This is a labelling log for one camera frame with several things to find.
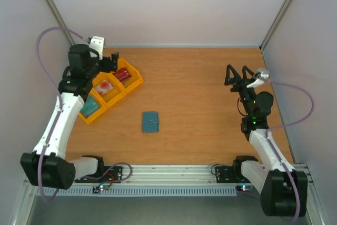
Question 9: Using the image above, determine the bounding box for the teal card holder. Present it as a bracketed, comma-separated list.
[142, 111, 159, 133]

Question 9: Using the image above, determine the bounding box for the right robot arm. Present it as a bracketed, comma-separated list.
[224, 64, 308, 221]

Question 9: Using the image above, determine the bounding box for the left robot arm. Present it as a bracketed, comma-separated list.
[20, 44, 119, 190]

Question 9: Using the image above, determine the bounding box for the red card stack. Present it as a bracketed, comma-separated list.
[113, 68, 132, 83]

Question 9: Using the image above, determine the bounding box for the white red-dot card stack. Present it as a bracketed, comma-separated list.
[94, 80, 114, 96]

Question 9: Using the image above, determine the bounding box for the teal card stack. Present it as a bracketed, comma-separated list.
[80, 95, 101, 118]

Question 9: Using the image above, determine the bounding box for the yellow bin middle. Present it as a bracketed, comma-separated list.
[93, 72, 126, 109]

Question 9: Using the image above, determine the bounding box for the yellow bin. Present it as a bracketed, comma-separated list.
[118, 58, 144, 94]
[93, 72, 126, 109]
[79, 95, 107, 124]

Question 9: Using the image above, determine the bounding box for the yellow bin far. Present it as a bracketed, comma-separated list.
[118, 58, 144, 94]

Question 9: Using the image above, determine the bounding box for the yellow bin near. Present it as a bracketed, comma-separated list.
[79, 95, 107, 124]

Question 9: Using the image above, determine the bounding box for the right small circuit board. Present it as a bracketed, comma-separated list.
[236, 184, 254, 192]

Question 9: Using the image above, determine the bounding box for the small circuit board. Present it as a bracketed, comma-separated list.
[92, 184, 110, 194]
[236, 184, 254, 192]

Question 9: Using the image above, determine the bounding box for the left small circuit board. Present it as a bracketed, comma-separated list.
[92, 184, 110, 194]

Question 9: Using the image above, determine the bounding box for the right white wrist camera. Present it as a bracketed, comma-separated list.
[246, 68, 270, 89]

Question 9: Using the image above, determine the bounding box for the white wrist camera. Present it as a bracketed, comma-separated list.
[88, 36, 106, 60]
[246, 68, 270, 89]

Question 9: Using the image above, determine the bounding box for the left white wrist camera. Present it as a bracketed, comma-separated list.
[88, 36, 106, 60]

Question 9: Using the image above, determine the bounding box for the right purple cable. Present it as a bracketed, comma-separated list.
[264, 79, 315, 222]

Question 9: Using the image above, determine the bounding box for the purple cable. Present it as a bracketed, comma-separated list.
[264, 79, 315, 222]
[36, 26, 86, 202]

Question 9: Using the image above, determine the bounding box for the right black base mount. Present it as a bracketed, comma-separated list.
[215, 165, 237, 183]

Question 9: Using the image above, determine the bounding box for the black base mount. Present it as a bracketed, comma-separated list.
[75, 166, 123, 183]
[215, 165, 237, 183]

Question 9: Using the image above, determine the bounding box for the grey slotted cable duct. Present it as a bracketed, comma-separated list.
[35, 185, 237, 197]

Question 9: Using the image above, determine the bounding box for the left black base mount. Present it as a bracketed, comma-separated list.
[75, 166, 123, 183]

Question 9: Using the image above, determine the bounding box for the aluminium front rail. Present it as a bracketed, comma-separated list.
[25, 163, 314, 187]

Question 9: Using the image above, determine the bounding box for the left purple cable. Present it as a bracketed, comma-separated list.
[36, 26, 86, 202]

